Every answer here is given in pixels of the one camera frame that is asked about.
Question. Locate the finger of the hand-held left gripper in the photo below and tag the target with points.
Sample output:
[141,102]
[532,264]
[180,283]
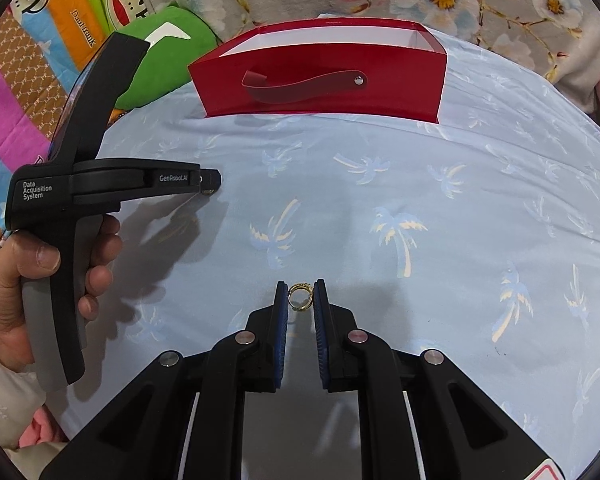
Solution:
[211,179]

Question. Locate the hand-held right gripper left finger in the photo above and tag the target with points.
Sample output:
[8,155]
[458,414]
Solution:
[280,330]

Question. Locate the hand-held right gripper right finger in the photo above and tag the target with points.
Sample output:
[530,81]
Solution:
[322,330]

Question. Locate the person's left hand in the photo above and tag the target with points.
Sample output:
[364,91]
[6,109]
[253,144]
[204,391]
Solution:
[0,300]

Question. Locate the colourful printed blanket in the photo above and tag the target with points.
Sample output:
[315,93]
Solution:
[30,85]

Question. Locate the green round pillow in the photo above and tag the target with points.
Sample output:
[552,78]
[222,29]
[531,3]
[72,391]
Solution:
[170,75]

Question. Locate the light blue palm-print sheet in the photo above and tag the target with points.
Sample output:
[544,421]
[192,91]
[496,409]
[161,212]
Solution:
[430,210]

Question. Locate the pink clothing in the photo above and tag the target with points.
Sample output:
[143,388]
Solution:
[42,427]

